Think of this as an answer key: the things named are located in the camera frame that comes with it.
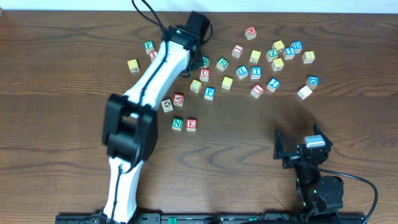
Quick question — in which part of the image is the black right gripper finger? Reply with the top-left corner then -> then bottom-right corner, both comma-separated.
313,123 -> 333,146
273,129 -> 285,160

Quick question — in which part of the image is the red U block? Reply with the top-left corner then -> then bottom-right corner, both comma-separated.
200,68 -> 210,82

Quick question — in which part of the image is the green R block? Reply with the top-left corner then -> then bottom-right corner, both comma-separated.
216,57 -> 229,72

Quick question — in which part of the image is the red E block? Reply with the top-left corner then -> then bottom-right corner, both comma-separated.
186,119 -> 197,131

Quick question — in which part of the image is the red i block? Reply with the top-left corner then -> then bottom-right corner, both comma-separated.
251,83 -> 264,98
231,44 -> 244,58

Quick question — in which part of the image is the green N block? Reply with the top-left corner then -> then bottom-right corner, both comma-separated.
172,118 -> 183,131

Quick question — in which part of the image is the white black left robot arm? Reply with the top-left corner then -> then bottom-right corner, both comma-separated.
102,25 -> 213,223

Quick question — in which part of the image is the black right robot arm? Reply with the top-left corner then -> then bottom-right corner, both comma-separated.
273,124 -> 344,215

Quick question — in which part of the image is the green B block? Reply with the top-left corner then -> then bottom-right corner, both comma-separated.
202,55 -> 210,68

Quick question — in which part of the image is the yellow block near P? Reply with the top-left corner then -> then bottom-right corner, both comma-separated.
190,80 -> 201,93

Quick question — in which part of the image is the blue P block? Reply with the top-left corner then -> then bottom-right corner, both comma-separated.
204,87 -> 215,100

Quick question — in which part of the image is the yellow block centre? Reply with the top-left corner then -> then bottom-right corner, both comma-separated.
221,77 -> 233,90

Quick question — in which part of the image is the plain white block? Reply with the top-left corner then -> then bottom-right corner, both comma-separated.
297,86 -> 313,100

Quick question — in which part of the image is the red V block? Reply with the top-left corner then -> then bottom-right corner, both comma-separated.
173,93 -> 184,107

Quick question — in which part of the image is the red Y block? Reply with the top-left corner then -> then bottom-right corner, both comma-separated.
149,50 -> 158,62

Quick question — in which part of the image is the blue L block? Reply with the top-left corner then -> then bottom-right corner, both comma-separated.
236,65 -> 249,79

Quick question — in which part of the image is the blue D block right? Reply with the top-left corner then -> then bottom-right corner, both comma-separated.
306,76 -> 319,90

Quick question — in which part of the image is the blue d block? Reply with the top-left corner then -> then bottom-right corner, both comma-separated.
306,76 -> 319,90
290,41 -> 303,54

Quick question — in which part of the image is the green F block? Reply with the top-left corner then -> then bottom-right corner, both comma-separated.
144,40 -> 155,54

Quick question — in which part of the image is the white picture block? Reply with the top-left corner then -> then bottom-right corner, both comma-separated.
161,99 -> 174,113

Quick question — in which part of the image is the yellow block upper right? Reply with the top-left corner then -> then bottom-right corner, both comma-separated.
249,50 -> 261,63

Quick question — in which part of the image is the red block top right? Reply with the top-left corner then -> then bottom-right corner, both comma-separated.
245,26 -> 257,40

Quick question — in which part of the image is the blue T block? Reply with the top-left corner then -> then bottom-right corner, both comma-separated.
251,67 -> 262,80

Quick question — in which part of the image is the blue 2 block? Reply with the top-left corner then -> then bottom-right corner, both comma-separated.
267,78 -> 280,92

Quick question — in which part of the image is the yellow block far left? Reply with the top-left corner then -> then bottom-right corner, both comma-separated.
127,59 -> 139,73

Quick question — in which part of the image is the yellow 8 block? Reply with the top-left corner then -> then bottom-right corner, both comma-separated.
302,51 -> 315,64

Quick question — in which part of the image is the green Z block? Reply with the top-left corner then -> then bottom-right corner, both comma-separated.
266,49 -> 279,62

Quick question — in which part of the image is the yellow block below Z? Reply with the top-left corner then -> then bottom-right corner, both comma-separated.
271,58 -> 284,72

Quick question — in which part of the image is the blue 5 block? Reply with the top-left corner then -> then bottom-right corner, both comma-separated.
283,47 -> 295,60

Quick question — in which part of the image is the yellow block near Z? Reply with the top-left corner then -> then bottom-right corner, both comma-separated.
272,40 -> 285,54

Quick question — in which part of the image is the blue D block upper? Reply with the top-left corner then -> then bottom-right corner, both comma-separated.
290,41 -> 303,54

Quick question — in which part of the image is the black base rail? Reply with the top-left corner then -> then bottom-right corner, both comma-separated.
55,211 -> 365,224

